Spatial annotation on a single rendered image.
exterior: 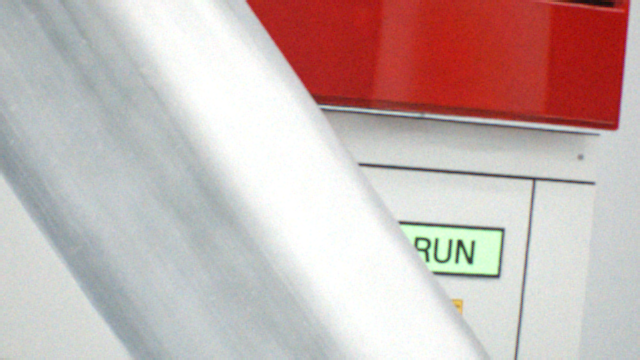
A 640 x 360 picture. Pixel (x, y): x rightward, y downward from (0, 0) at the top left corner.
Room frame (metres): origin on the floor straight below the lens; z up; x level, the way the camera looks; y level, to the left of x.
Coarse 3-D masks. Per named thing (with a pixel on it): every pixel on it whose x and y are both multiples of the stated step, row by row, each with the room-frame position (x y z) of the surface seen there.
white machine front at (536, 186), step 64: (384, 128) 1.19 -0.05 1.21; (448, 128) 1.20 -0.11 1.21; (512, 128) 1.22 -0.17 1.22; (0, 192) 1.11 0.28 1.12; (384, 192) 1.19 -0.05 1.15; (448, 192) 1.20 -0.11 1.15; (512, 192) 1.22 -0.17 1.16; (576, 192) 1.24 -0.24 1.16; (0, 256) 1.11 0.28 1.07; (512, 256) 1.22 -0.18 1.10; (576, 256) 1.24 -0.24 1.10; (0, 320) 1.11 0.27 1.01; (64, 320) 1.12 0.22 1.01; (512, 320) 1.22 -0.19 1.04; (576, 320) 1.24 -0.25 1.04
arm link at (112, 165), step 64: (0, 0) 0.33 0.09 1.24; (64, 0) 0.33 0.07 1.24; (128, 0) 0.33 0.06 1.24; (192, 0) 0.34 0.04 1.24; (0, 64) 0.33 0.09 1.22; (64, 64) 0.33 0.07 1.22; (128, 64) 0.33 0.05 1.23; (192, 64) 0.33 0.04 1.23; (256, 64) 0.35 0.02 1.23; (0, 128) 0.34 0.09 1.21; (64, 128) 0.33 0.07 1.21; (128, 128) 0.33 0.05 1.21; (192, 128) 0.33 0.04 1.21; (256, 128) 0.34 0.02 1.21; (320, 128) 0.36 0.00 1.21; (64, 192) 0.33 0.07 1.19; (128, 192) 0.33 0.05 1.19; (192, 192) 0.33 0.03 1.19; (256, 192) 0.33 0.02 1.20; (320, 192) 0.34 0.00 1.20; (64, 256) 0.35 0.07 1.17; (128, 256) 0.33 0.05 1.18; (192, 256) 0.33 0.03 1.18; (256, 256) 0.33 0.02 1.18; (320, 256) 0.33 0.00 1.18; (384, 256) 0.35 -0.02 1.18; (128, 320) 0.34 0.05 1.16; (192, 320) 0.33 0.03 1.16; (256, 320) 0.33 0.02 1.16; (320, 320) 0.33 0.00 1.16; (384, 320) 0.34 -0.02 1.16; (448, 320) 0.35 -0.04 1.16
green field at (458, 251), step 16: (416, 240) 1.20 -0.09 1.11; (432, 240) 1.20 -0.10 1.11; (448, 240) 1.20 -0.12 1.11; (464, 240) 1.21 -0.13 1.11; (480, 240) 1.21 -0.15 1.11; (496, 240) 1.21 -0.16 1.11; (432, 256) 1.20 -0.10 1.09; (448, 256) 1.20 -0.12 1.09; (464, 256) 1.21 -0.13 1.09; (480, 256) 1.21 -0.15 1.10; (496, 256) 1.21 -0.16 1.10; (464, 272) 1.21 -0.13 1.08; (480, 272) 1.21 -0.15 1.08; (496, 272) 1.21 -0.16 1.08
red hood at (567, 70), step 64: (256, 0) 1.11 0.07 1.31; (320, 0) 1.12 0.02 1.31; (384, 0) 1.14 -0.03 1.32; (448, 0) 1.15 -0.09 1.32; (512, 0) 1.16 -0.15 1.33; (576, 0) 1.20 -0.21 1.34; (320, 64) 1.12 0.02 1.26; (384, 64) 1.14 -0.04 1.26; (448, 64) 1.15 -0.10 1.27; (512, 64) 1.16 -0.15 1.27; (576, 64) 1.18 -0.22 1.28
